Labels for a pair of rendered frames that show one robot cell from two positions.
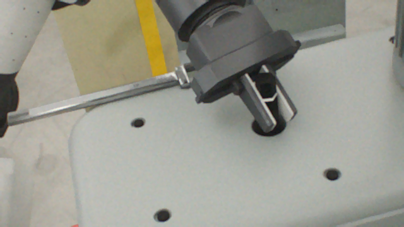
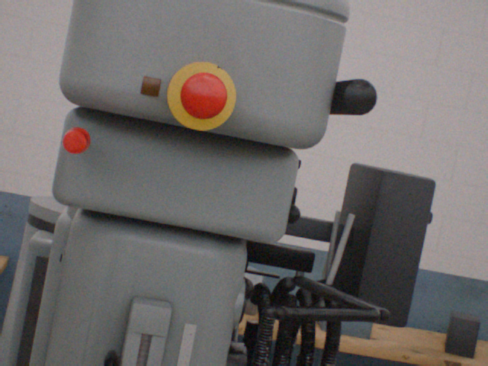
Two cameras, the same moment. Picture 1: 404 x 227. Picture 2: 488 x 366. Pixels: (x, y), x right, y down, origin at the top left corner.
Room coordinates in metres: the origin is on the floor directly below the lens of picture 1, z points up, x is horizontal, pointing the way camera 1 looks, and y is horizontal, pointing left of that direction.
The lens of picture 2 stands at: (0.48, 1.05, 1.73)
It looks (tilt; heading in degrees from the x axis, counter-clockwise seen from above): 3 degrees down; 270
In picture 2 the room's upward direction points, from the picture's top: 11 degrees clockwise
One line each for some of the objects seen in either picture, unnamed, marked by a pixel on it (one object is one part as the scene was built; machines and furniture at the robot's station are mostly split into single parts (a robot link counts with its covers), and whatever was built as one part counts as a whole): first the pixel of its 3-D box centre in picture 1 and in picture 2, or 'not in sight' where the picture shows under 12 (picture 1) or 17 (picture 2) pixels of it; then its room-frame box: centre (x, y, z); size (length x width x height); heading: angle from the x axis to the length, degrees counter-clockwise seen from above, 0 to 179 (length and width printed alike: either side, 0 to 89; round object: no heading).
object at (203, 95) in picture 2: not in sight; (203, 95); (0.52, 0.18, 1.76); 0.04 x 0.03 x 0.04; 7
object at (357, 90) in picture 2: not in sight; (312, 98); (0.41, -0.12, 1.79); 0.45 x 0.04 x 0.04; 97
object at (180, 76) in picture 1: (111, 94); not in sight; (0.65, 0.10, 1.89); 0.24 x 0.04 x 0.01; 96
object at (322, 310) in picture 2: not in sight; (334, 314); (0.36, 0.08, 1.58); 0.17 x 0.01 x 0.01; 44
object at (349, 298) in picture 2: not in sight; (338, 296); (0.35, -0.04, 1.58); 0.17 x 0.01 x 0.01; 121
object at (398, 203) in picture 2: not in sight; (380, 241); (0.26, -0.41, 1.62); 0.20 x 0.09 x 0.21; 97
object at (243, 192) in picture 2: not in sight; (171, 167); (0.56, -0.11, 1.68); 0.34 x 0.24 x 0.10; 97
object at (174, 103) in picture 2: not in sight; (201, 96); (0.53, 0.16, 1.76); 0.06 x 0.02 x 0.06; 7
